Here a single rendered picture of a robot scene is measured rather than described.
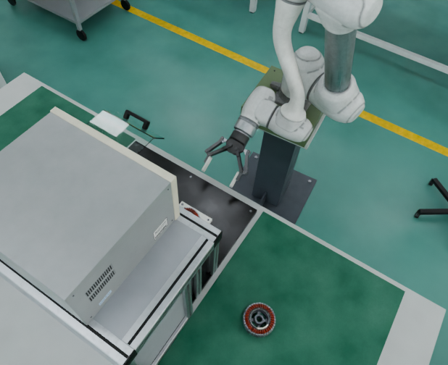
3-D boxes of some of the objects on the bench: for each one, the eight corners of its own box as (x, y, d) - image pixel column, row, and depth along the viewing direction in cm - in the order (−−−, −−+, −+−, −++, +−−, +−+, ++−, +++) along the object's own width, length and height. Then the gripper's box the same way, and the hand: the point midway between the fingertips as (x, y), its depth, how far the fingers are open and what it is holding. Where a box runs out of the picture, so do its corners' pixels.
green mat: (263, 211, 164) (263, 211, 164) (404, 291, 147) (405, 291, 147) (107, 437, 117) (106, 437, 117) (288, 592, 101) (288, 592, 101)
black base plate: (136, 143, 181) (135, 140, 179) (256, 212, 163) (257, 209, 162) (59, 218, 158) (58, 215, 156) (190, 307, 140) (190, 305, 138)
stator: (238, 310, 140) (238, 306, 137) (267, 301, 142) (269, 298, 139) (249, 342, 134) (249, 339, 131) (279, 332, 137) (280, 329, 133)
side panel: (185, 308, 140) (182, 274, 113) (193, 313, 139) (191, 280, 113) (134, 381, 126) (117, 362, 100) (142, 387, 125) (125, 369, 99)
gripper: (270, 149, 162) (243, 195, 161) (219, 123, 168) (193, 166, 168) (267, 145, 154) (241, 193, 154) (214, 117, 161) (188, 163, 161)
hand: (217, 177), depth 161 cm, fingers open, 13 cm apart
